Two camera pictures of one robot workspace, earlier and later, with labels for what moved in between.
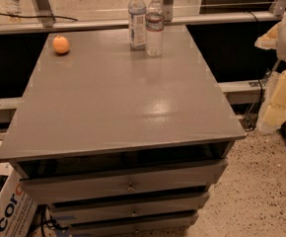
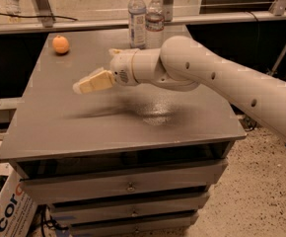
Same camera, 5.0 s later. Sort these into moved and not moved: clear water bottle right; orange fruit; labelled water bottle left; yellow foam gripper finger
Moved: yellow foam gripper finger
Not moved: labelled water bottle left; clear water bottle right; orange fruit
